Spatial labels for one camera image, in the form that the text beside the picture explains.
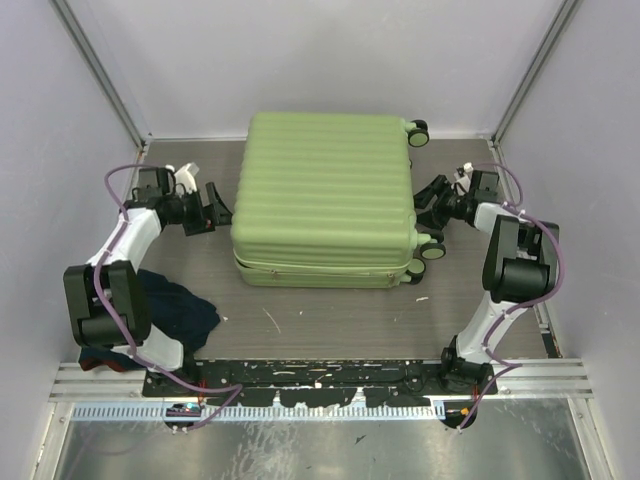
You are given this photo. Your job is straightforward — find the aluminium rail frame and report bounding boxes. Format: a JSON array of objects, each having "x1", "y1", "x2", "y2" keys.
[{"x1": 32, "y1": 358, "x2": 615, "y2": 479}]

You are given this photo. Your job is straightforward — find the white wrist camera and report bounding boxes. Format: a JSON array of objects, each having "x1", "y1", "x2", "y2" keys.
[
  {"x1": 454, "y1": 162, "x2": 474, "y2": 191},
  {"x1": 166, "y1": 162, "x2": 199, "y2": 194}
]

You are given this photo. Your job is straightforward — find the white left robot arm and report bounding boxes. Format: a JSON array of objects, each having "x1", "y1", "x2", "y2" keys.
[{"x1": 63, "y1": 163, "x2": 232, "y2": 396}]

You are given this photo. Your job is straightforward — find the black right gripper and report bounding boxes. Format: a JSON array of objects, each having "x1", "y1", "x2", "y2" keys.
[{"x1": 400, "y1": 175, "x2": 469, "y2": 232}]

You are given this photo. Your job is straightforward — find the navy blue garment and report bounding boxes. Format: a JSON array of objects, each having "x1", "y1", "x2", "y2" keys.
[{"x1": 78, "y1": 269, "x2": 221, "y2": 372}]

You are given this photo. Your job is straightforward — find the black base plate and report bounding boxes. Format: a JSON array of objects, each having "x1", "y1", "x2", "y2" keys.
[{"x1": 142, "y1": 357, "x2": 501, "y2": 409}]

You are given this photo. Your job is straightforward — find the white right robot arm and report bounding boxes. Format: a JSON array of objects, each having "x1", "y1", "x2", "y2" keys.
[{"x1": 413, "y1": 164, "x2": 564, "y2": 394}]

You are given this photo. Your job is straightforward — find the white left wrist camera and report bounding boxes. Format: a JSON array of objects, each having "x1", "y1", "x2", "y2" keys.
[{"x1": 166, "y1": 162, "x2": 199, "y2": 194}]

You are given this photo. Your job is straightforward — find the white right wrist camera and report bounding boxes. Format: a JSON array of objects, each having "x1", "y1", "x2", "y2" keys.
[{"x1": 454, "y1": 162, "x2": 474, "y2": 191}]

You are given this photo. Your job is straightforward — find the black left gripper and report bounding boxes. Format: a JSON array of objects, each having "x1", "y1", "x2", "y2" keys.
[{"x1": 168, "y1": 183, "x2": 237, "y2": 237}]

